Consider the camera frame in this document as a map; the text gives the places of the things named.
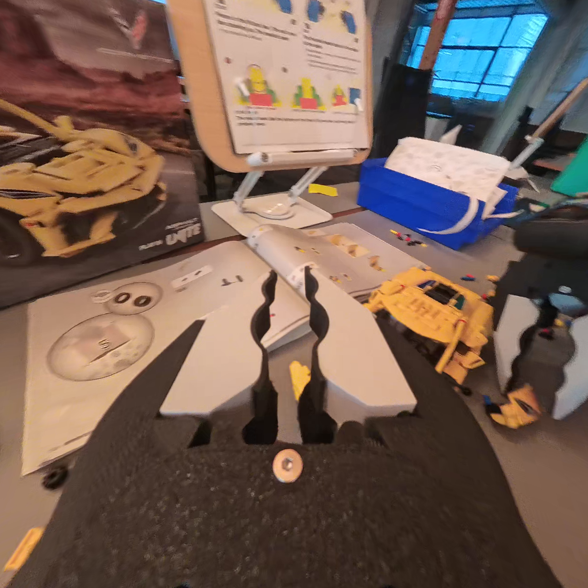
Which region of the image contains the yellow toy brick car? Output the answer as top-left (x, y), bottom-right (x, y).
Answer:
top-left (364, 266), bottom-right (496, 397)

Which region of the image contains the black upright panel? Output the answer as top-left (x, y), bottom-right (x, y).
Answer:
top-left (371, 56), bottom-right (433, 160)

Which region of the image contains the white plastic strip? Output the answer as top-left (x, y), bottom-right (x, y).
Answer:
top-left (422, 186), bottom-right (517, 236)

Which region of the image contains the open instruction booklet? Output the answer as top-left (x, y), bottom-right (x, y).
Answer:
top-left (20, 222), bottom-right (431, 477)

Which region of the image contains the toy car set box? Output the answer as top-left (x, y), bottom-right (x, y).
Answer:
top-left (0, 0), bottom-right (206, 309)

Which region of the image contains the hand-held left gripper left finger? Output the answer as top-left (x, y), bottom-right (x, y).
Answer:
top-left (157, 270), bottom-right (279, 444)

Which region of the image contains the yellow toy brick panel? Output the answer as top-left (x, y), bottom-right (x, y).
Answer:
top-left (288, 360), bottom-right (314, 401)

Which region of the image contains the printed instruction sheet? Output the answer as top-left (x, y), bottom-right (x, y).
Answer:
top-left (202, 0), bottom-right (369, 155)

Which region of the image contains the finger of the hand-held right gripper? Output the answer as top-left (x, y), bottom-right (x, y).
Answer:
top-left (492, 294), bottom-right (542, 393)
top-left (550, 317), bottom-right (588, 422)

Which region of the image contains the white printed bag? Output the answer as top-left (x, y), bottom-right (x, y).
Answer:
top-left (384, 136), bottom-right (511, 208)

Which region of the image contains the small black toy gear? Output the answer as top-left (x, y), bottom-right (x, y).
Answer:
top-left (40, 463), bottom-right (70, 489)

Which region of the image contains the small yellow toy brick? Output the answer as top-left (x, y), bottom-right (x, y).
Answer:
top-left (4, 526), bottom-right (45, 573)

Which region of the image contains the grey desk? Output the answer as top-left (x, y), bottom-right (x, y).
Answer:
top-left (0, 181), bottom-right (588, 588)

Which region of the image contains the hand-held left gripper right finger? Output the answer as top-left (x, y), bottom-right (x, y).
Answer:
top-left (300, 266), bottom-right (419, 444)

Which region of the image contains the blue plastic bin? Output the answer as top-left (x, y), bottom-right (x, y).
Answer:
top-left (356, 157), bottom-right (521, 252)

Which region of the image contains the green plastic bin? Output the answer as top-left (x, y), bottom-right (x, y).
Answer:
top-left (550, 137), bottom-right (588, 199)

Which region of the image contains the pile of red black bricks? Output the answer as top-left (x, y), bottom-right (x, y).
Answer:
top-left (389, 228), bottom-right (429, 247)

